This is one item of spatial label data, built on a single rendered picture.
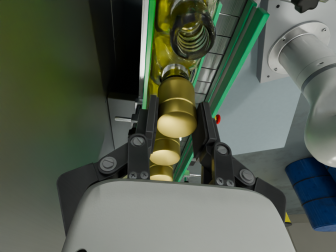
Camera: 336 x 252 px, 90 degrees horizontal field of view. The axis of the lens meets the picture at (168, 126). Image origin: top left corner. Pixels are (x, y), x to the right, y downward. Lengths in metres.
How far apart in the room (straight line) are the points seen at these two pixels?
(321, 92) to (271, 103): 0.46
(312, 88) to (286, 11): 0.25
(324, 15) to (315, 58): 0.17
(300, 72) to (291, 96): 0.39
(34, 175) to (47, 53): 0.11
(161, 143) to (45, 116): 0.11
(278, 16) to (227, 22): 0.33
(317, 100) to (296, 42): 0.24
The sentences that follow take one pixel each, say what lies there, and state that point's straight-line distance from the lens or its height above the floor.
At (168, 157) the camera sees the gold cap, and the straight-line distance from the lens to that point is 0.18.
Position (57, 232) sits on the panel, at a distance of 0.29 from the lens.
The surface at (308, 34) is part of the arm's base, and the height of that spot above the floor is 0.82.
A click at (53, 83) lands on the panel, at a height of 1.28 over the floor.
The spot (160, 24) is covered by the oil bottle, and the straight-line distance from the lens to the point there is 0.18.
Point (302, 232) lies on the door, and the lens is 7.20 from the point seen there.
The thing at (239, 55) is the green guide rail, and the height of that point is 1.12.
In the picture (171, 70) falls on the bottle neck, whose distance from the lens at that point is 0.17.
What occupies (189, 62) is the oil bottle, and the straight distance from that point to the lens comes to 0.19.
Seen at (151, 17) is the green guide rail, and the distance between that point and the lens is 0.30.
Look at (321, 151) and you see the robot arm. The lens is 0.57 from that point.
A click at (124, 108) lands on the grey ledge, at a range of 0.53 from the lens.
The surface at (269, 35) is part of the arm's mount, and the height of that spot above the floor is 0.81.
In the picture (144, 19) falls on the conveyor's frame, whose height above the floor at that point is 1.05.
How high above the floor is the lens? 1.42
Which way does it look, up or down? 41 degrees down
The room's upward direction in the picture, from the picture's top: 179 degrees counter-clockwise
